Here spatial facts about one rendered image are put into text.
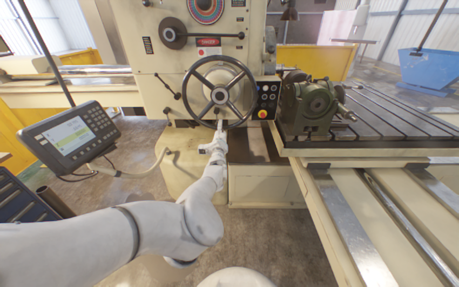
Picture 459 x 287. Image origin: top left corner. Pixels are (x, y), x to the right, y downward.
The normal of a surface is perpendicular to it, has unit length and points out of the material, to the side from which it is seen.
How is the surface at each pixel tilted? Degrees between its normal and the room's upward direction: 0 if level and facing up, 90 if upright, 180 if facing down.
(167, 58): 90
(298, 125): 90
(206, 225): 43
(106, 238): 58
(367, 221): 0
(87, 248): 64
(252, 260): 0
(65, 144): 70
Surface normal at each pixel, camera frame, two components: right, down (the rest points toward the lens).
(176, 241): 0.52, 0.26
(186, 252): 0.30, 0.50
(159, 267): -0.01, -0.81
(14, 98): -0.01, 0.59
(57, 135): 0.90, -0.13
